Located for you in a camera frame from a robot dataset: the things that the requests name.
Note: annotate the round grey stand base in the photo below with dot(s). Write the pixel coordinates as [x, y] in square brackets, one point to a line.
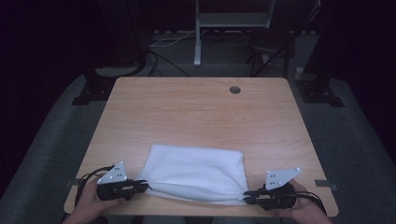
[116, 71]

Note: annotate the grey metal stand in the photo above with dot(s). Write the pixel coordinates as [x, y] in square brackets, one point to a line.
[197, 46]

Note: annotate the person's left hand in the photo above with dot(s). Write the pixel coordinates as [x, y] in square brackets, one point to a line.
[88, 205]

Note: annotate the small white cup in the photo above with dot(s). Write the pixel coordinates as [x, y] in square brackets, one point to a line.
[299, 73]

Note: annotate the grey table grommet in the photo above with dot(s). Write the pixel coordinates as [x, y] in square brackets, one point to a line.
[235, 90]

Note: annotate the black stand base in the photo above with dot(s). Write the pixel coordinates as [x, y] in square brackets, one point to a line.
[314, 91]
[93, 90]

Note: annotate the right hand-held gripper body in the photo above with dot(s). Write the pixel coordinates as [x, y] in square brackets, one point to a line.
[278, 197]

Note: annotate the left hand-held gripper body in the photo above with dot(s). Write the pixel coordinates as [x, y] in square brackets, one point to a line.
[115, 188]

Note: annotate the grey tape strip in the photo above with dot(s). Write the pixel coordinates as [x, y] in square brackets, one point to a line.
[72, 183]
[325, 184]

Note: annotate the person's right hand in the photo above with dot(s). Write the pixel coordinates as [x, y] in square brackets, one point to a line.
[306, 208]

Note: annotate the white printed tank top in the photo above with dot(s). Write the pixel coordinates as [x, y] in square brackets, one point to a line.
[196, 171]

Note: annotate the black folding stand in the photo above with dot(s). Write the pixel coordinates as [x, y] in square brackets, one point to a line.
[271, 43]

